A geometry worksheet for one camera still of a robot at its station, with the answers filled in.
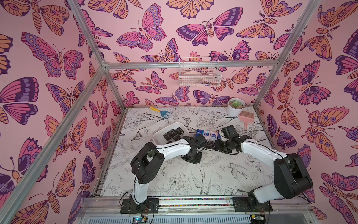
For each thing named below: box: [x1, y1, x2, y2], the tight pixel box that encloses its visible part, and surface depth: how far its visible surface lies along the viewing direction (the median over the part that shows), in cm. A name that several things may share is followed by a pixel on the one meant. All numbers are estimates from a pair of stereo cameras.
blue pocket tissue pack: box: [195, 128, 204, 138], surface depth 103 cm
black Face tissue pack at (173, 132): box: [168, 128, 178, 138], surface depth 104 cm
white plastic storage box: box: [152, 121, 190, 147], surface depth 102 cm
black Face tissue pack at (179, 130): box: [174, 126, 185, 136], surface depth 105 cm
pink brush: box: [238, 110, 255, 130], surface depth 115 cm
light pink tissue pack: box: [209, 130, 219, 142], surface depth 101 cm
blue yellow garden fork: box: [149, 106, 174, 119], surface depth 119 cm
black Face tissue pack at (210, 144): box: [206, 140, 214, 150], surface depth 97 cm
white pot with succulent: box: [227, 97, 246, 118], surface depth 110 cm
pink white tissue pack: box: [203, 130, 212, 141], surface depth 102 cm
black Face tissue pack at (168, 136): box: [162, 132, 173, 141], surface depth 102 cm
